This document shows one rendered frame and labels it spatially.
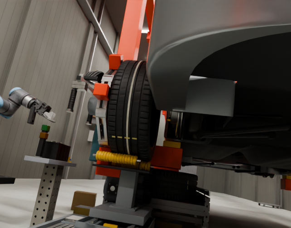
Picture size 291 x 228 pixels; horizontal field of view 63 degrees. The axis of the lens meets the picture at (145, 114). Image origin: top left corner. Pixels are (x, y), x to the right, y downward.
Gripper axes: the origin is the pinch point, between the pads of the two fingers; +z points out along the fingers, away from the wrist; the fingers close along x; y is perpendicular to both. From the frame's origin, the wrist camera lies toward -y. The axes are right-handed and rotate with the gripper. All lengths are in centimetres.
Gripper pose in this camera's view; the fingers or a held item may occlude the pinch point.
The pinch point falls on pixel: (53, 121)
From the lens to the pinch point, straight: 171.3
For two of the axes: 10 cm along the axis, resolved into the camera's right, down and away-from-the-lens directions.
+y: 5.5, -8.2, 1.8
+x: 0.5, 2.5, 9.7
